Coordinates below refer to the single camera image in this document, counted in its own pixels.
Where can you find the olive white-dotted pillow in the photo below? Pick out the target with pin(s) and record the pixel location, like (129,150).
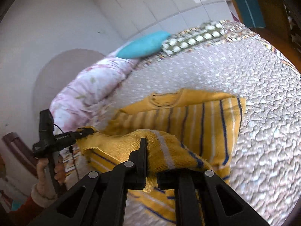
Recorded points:
(184,40)

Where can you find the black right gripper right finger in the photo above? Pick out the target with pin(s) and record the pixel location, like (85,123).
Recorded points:
(203,198)

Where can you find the brown wooden door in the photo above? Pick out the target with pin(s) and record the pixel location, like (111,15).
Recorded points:
(282,30)

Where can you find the yellow striped knit sweater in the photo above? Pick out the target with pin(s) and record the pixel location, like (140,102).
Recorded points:
(187,129)

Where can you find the beige dotted quilted bedspread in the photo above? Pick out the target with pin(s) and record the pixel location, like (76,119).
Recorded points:
(265,163)

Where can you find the left hand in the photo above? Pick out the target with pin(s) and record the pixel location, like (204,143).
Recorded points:
(45,186)

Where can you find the dark wooden chair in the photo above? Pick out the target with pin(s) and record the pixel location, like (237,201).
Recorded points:
(21,152)

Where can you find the pink floral duvet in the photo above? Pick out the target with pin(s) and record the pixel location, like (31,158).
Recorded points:
(80,102)

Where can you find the turquoise pillow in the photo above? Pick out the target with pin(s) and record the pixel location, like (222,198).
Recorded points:
(144,46)

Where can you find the teal curtain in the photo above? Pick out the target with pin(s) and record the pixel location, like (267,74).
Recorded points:
(250,12)

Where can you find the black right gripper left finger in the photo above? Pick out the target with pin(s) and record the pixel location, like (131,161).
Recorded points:
(98,198)

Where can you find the red sleeved left forearm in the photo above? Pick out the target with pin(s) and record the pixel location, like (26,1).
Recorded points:
(35,204)

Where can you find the colourful geometric patterned blanket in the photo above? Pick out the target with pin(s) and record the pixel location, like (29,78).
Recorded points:
(73,166)

